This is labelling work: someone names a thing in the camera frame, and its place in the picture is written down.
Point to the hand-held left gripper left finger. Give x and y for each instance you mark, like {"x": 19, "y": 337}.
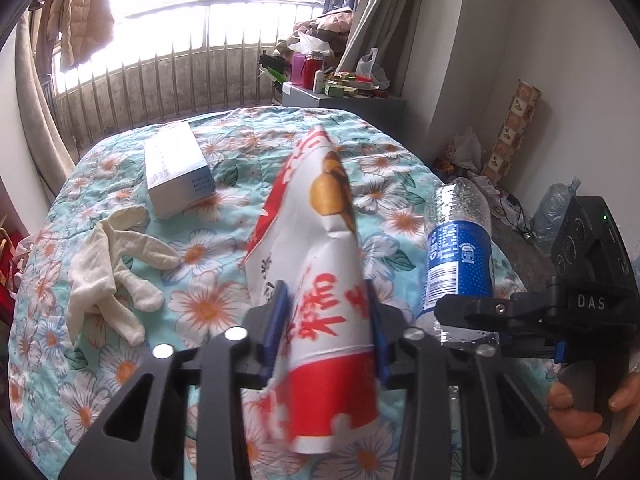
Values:
{"x": 279, "y": 310}

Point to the small white bottle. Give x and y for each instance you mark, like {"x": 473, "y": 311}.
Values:
{"x": 318, "y": 82}

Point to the person's right hand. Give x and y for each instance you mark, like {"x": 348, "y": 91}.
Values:
{"x": 575, "y": 430}

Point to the pile of clothes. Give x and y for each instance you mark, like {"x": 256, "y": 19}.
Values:
{"x": 325, "y": 25}

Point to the translucent white plastic bag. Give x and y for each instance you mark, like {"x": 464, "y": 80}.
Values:
{"x": 372, "y": 70}

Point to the grey curtain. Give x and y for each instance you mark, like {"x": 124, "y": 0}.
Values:
{"x": 380, "y": 10}

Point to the patterned cardboard board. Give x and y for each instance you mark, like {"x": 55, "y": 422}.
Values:
{"x": 515, "y": 130}

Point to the large clear water jug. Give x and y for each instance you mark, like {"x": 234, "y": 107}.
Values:
{"x": 550, "y": 210}

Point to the white plastic bag red print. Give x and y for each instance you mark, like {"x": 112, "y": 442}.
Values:
{"x": 467, "y": 150}

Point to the white cotton glove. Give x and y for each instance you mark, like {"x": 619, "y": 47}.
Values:
{"x": 95, "y": 285}
{"x": 135, "y": 242}

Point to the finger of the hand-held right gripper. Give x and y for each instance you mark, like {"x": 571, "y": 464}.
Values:
{"x": 530, "y": 347}
{"x": 500, "y": 310}

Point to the floral teal blanket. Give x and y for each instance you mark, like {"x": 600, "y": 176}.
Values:
{"x": 210, "y": 270}

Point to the metal balcony railing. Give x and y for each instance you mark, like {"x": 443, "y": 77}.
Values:
{"x": 175, "y": 70}

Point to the green small box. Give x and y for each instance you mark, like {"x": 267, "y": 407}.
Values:
{"x": 334, "y": 90}

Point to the blue and white carton box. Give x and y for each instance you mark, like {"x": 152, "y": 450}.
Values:
{"x": 175, "y": 170}

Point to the beige curtain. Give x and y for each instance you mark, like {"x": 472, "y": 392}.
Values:
{"x": 40, "y": 110}

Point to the red and white snack bag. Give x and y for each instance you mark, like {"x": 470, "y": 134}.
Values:
{"x": 320, "y": 260}

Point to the beige puffer jacket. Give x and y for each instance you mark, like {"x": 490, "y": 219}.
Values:
{"x": 80, "y": 15}

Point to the clear bottle with blue label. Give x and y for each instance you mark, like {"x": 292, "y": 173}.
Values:
{"x": 457, "y": 260}

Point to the crumpled white plastic bag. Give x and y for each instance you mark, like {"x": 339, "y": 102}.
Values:
{"x": 310, "y": 42}

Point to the grey cabinet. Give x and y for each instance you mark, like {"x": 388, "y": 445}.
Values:
{"x": 350, "y": 100}

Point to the pink plastic cup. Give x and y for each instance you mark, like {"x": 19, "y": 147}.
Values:
{"x": 298, "y": 70}

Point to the red thermos bottle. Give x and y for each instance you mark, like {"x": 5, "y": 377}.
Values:
{"x": 313, "y": 70}

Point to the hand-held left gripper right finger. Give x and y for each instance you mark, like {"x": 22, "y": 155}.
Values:
{"x": 380, "y": 355}

